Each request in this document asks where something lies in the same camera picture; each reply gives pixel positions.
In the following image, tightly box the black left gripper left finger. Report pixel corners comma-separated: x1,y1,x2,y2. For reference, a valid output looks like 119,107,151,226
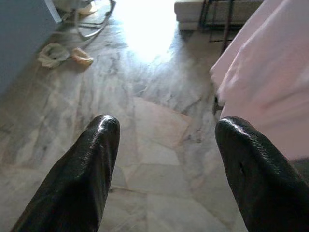
9,114,121,232

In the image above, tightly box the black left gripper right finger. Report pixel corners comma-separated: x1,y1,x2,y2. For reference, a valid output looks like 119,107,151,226
214,116,309,232

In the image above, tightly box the white garment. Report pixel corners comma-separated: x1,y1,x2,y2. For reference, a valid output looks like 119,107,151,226
209,0,309,161

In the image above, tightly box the pale green cloth hat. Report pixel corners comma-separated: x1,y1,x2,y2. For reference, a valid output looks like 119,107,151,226
37,43,70,68

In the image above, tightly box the black drying rack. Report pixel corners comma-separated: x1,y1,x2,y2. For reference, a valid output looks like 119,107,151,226
199,0,242,56

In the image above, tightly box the pale blue baby bouncer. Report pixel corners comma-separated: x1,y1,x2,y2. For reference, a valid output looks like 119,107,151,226
52,0,116,42

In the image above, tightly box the beige floor mattress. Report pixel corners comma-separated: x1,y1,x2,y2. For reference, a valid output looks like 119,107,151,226
174,0,264,31

